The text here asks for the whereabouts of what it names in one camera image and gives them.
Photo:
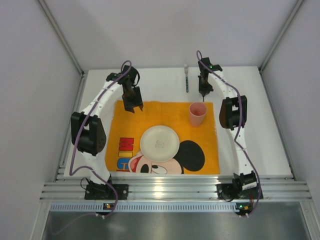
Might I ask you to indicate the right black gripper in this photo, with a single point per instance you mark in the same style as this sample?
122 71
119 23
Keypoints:
205 90

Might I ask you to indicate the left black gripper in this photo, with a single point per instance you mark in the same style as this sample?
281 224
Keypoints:
132 102

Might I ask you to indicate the pink plastic cup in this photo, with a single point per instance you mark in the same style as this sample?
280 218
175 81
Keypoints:
197 113

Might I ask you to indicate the cream round plate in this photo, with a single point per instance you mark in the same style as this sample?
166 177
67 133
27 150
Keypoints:
159 143

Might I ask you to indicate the orange cartoon mouse towel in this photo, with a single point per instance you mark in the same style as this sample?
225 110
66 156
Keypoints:
198 151

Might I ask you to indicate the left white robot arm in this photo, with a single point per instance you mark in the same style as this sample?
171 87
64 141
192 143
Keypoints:
88 134

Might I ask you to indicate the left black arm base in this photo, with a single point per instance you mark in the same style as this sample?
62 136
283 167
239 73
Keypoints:
95 191

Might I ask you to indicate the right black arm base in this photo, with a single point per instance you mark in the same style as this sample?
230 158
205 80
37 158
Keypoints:
242 187

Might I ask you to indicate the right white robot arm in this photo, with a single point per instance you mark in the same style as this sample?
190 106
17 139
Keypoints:
232 116

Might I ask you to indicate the fork with teal handle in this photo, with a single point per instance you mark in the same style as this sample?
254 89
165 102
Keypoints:
186 72

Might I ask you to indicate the perforated grey cable duct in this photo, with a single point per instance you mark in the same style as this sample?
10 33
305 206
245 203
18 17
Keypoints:
152 207

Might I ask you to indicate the aluminium mounting rail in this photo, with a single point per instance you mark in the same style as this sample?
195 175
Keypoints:
174 188

